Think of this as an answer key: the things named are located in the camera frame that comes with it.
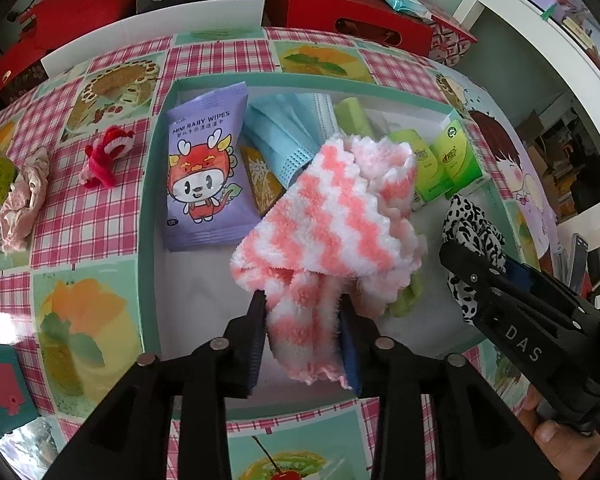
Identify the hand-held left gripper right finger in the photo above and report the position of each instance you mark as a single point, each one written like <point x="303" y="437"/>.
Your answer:
<point x="350" y="355"/>

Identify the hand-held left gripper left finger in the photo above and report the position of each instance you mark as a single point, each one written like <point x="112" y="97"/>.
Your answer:
<point x="254" y="350"/>

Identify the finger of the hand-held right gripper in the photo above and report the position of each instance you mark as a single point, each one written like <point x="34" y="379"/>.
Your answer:
<point x="519" y="273"/>
<point x="480" y="272"/>

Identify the leopard print scrunchie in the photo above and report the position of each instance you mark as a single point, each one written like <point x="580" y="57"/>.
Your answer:
<point x="467" y="225"/>

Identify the shallow teal box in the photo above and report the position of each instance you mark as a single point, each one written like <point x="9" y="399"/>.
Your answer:
<point x="195" y="300"/>

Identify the pink white fluffy towel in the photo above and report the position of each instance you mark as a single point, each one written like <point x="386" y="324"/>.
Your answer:
<point x="320" y="220"/>

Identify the blue face mask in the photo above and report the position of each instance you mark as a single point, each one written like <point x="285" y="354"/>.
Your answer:
<point x="280" y="130"/>

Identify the person's right hand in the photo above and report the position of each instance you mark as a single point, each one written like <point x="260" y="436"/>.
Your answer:
<point x="547" y="432"/>

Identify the yellow brown packet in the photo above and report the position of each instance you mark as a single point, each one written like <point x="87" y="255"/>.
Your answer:
<point x="260" y="180"/>

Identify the purple wet wipes packet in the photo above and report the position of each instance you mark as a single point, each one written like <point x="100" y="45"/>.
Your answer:
<point x="205" y="185"/>

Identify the green cloth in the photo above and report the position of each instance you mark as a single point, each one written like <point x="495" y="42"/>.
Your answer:
<point x="352" y="117"/>

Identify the pink checkered printed tablecloth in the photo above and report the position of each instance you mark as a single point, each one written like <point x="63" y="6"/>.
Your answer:
<point x="90" y="220"/>

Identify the red patterned box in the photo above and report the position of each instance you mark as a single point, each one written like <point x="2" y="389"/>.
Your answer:
<point x="452" y="37"/>

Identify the white shelf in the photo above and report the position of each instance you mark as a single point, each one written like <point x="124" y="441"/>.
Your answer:
<point x="530" y="35"/>

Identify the red white scrunchie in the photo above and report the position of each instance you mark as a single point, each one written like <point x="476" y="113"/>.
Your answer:
<point x="105" y="155"/>

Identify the teal glossy packet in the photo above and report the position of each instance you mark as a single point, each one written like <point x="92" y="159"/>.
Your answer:
<point x="5" y="390"/>

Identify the pink scrunchie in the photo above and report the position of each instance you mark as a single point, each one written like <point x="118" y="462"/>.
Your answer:
<point x="25" y="195"/>

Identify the teal wipes pack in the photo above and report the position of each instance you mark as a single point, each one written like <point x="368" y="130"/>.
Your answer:
<point x="405" y="1"/>

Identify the red box with window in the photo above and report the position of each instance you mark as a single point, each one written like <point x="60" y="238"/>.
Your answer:
<point x="330" y="10"/>

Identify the white board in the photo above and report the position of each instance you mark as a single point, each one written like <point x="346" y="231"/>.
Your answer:
<point x="180" y="30"/>

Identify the brown floral box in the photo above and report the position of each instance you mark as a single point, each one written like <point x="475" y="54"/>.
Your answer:
<point x="25" y="82"/>

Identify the large red gift box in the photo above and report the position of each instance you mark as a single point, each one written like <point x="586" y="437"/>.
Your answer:
<point x="80" y="0"/>

